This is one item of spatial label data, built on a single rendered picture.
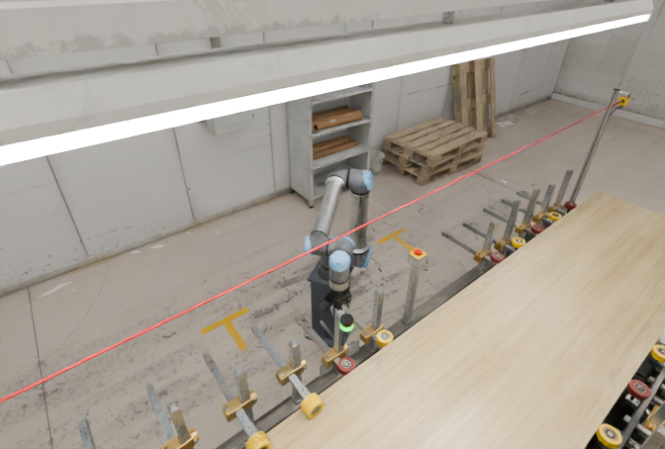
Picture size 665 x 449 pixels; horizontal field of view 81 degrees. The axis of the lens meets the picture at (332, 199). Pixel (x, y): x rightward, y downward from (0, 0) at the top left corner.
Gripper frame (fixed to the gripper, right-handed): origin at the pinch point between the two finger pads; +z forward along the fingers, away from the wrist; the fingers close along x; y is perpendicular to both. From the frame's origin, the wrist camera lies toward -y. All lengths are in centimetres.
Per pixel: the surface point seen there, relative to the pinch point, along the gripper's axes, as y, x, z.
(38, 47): -80, -44, -141
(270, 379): -14, 52, 101
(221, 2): -58, -44, -144
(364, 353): 14.2, -8.7, 30.9
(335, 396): -20.6, -26.9, 10.9
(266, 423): -46, -9, 31
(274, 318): 16, 96, 101
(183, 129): 22, 256, -9
